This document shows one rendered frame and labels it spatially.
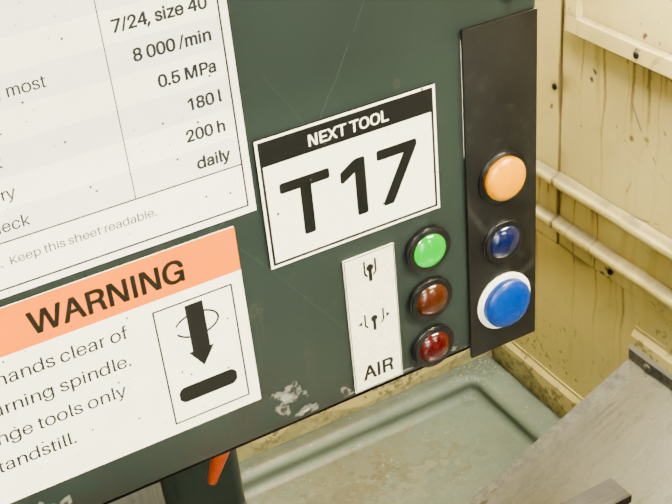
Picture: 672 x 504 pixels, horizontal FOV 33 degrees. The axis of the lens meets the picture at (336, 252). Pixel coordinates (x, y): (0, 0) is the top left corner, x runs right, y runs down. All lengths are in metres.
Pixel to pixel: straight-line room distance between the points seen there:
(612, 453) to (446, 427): 0.45
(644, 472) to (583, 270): 0.35
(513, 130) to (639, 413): 1.25
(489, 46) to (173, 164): 0.17
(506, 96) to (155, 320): 0.21
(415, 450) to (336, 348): 1.51
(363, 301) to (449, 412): 1.59
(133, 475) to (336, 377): 0.12
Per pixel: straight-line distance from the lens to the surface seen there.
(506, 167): 0.61
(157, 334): 0.55
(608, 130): 1.74
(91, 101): 0.49
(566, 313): 2.00
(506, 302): 0.65
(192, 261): 0.54
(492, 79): 0.59
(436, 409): 2.19
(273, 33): 0.51
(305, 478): 2.08
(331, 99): 0.54
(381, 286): 0.60
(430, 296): 0.62
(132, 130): 0.50
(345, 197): 0.56
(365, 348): 0.62
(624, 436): 1.81
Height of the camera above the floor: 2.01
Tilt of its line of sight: 33 degrees down
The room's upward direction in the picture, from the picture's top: 6 degrees counter-clockwise
